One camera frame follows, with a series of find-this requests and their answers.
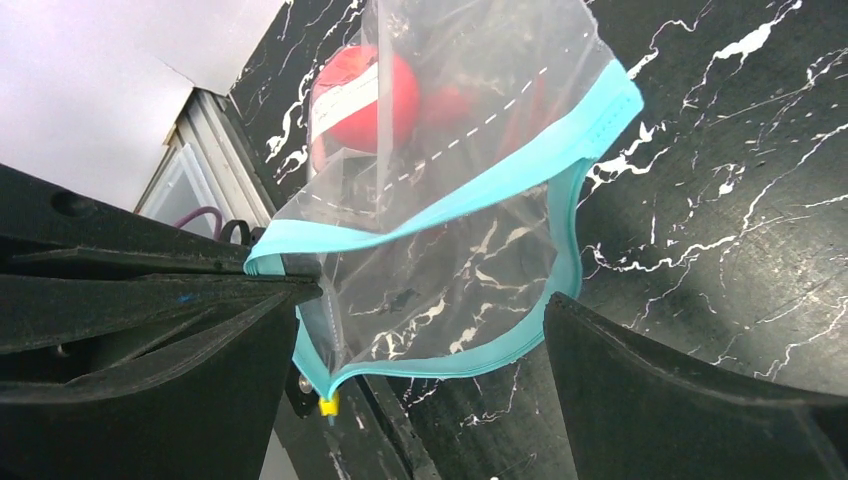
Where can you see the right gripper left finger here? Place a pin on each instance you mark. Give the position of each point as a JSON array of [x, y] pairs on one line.
[[131, 349]]

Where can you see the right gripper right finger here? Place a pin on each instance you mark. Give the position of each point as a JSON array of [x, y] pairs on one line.
[[635, 408]]

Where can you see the clear zip top bag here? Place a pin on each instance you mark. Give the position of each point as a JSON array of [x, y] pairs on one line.
[[436, 258]]

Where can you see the red toy apple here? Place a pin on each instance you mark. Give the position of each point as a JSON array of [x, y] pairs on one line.
[[344, 103]]

